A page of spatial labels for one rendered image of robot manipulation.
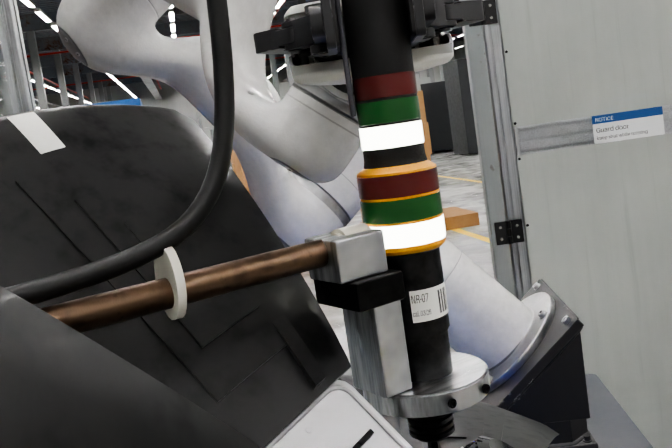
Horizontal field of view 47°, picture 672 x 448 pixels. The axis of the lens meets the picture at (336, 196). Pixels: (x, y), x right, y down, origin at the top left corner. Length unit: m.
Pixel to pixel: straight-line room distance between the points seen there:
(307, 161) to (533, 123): 1.68
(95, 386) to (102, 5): 0.83
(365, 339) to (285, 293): 0.05
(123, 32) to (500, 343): 0.66
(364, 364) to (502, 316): 0.73
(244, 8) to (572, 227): 1.73
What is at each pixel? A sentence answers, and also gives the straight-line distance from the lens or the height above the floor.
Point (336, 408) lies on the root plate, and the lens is 0.40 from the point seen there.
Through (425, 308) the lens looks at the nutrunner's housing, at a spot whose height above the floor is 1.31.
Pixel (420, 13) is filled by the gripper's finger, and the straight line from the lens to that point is 0.40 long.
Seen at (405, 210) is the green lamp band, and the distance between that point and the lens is 0.40.
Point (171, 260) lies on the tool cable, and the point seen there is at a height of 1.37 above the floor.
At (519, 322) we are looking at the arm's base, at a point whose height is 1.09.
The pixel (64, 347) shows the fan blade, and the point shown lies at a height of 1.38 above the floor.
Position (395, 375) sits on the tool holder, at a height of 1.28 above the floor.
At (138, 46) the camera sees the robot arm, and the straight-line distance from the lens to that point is 0.99.
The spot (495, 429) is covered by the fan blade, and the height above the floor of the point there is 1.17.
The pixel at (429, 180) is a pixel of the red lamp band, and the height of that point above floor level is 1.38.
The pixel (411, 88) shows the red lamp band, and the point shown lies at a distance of 0.40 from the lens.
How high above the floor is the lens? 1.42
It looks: 6 degrees down
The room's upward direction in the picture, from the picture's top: 8 degrees counter-clockwise
